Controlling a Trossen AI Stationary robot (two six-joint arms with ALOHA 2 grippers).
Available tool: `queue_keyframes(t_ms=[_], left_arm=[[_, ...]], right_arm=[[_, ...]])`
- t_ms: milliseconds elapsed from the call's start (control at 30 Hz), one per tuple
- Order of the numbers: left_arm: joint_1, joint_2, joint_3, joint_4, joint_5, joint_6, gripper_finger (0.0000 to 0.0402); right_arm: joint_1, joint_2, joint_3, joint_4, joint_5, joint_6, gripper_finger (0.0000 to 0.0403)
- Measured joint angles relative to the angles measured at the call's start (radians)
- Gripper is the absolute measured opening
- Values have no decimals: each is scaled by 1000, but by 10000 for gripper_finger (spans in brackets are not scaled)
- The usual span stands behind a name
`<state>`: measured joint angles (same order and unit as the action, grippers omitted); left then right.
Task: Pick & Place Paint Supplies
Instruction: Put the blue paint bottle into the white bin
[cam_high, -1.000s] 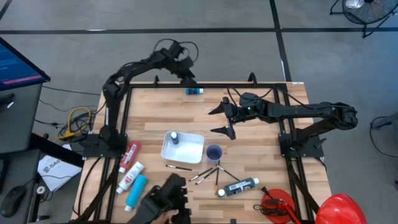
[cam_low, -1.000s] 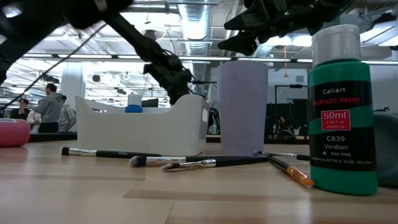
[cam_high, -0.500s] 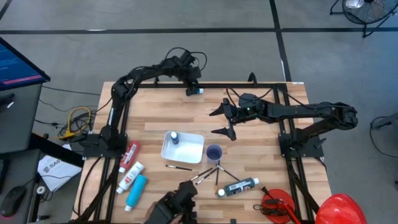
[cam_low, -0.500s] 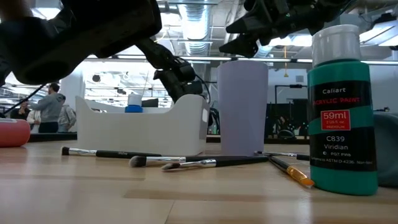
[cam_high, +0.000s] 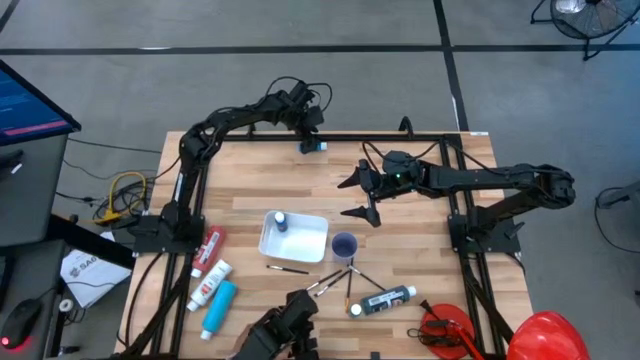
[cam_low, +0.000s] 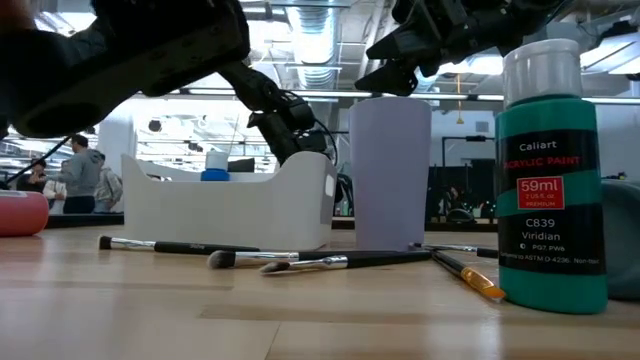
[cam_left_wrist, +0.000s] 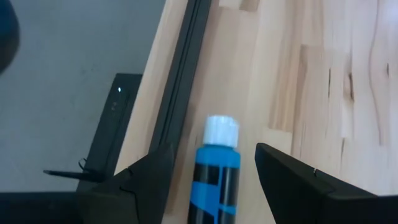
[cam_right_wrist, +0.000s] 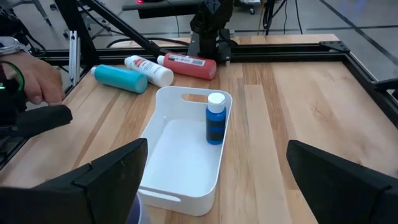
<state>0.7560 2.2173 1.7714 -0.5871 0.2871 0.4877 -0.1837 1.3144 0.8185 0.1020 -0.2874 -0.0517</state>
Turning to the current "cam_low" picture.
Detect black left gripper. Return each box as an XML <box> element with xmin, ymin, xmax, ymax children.
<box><xmin>246</xmin><ymin>94</ymin><xmax>332</xmax><ymax>167</ymax></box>

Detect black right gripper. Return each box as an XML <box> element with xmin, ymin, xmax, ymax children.
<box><xmin>354</xmin><ymin>0</ymin><xmax>502</xmax><ymax>98</ymax></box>

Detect white plastic bin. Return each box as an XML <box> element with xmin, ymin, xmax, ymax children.
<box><xmin>120</xmin><ymin>150</ymin><xmax>338</xmax><ymax>252</ymax></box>

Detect lilac plastic cup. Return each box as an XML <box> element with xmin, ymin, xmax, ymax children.
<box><xmin>348</xmin><ymin>96</ymin><xmax>433</xmax><ymax>253</ymax></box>

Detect black brush fluffy bristles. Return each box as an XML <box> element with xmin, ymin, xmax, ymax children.
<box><xmin>206</xmin><ymin>248</ymin><xmax>401</xmax><ymax>271</ymax></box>

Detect black brush dark bristles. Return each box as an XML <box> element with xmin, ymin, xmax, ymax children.
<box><xmin>96</xmin><ymin>234</ymin><xmax>262</xmax><ymax>255</ymax></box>

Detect black brush wide silver ferrule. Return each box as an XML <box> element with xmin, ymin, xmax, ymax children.
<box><xmin>259</xmin><ymin>249</ymin><xmax>434</xmax><ymax>275</ymax></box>

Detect thin black silver brush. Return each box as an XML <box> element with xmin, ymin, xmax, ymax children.
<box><xmin>408</xmin><ymin>241</ymin><xmax>500</xmax><ymax>260</ymax></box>

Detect green Viridian paint bottle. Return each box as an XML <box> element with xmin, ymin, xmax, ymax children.
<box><xmin>494</xmin><ymin>38</ymin><xmax>609</xmax><ymax>316</ymax></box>

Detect dark grey paint bottle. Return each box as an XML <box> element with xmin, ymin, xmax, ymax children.
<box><xmin>599</xmin><ymin>179</ymin><xmax>640</xmax><ymax>302</ymax></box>

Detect black metal rack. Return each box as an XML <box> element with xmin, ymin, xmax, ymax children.
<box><xmin>441</xmin><ymin>133</ymin><xmax>497</xmax><ymax>169</ymax></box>

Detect person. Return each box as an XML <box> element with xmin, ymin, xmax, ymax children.
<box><xmin>15</xmin><ymin>158</ymin><xmax>49</xmax><ymax>194</ymax></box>
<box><xmin>41</xmin><ymin>177</ymin><xmax>69</xmax><ymax>216</ymax></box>
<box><xmin>93</xmin><ymin>153</ymin><xmax>124</xmax><ymax>214</ymax></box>
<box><xmin>439</xmin><ymin>183</ymin><xmax>474</xmax><ymax>224</ymax></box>
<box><xmin>49</xmin><ymin>133</ymin><xmax>104</xmax><ymax>216</ymax></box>

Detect white building column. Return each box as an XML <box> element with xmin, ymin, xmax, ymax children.
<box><xmin>96</xmin><ymin>117</ymin><xmax>137</xmax><ymax>171</ymax></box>

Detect silver spiral ceiling duct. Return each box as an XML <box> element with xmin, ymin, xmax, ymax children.
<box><xmin>287</xmin><ymin>5</ymin><xmax>346</xmax><ymax>91</ymax></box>

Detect yellow hanging cord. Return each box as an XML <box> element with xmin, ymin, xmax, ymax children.
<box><xmin>454</xmin><ymin>74</ymin><xmax>465</xmax><ymax>126</ymax></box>

